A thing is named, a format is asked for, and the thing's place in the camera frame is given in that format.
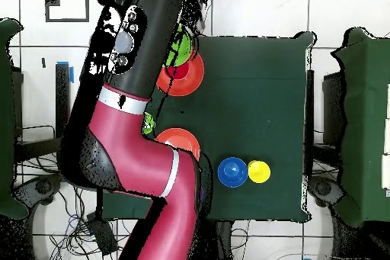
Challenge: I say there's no small green bowl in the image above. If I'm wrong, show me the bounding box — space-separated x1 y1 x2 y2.
165 24 195 68

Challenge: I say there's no green cloth covered table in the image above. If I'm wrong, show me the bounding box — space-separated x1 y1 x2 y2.
331 27 390 227
0 18 29 220

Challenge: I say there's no tall smooth yellow cup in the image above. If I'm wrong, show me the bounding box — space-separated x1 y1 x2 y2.
247 159 271 184

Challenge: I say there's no green ridged cup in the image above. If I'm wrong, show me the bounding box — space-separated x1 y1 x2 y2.
142 111 156 135

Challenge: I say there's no small dark blue bowl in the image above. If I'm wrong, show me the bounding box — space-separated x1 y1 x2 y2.
216 156 249 188

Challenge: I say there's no large orange bowl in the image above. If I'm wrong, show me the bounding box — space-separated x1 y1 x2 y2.
155 53 206 98
155 127 202 162

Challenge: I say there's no black power brick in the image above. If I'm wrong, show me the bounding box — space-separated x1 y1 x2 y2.
86 212 120 256

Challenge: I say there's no grey chair base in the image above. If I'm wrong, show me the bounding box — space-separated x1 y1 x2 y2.
307 175 345 209
11 173 66 209

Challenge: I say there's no red cup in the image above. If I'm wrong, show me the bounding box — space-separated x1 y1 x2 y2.
165 62 190 81

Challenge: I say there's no tangle of floor cables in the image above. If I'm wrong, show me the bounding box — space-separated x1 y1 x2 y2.
14 142 135 260

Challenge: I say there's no dark green table cloth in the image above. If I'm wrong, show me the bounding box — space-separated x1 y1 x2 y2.
95 26 315 223

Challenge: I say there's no black metal stand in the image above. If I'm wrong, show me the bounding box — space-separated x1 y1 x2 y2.
13 63 72 175
305 70 345 178

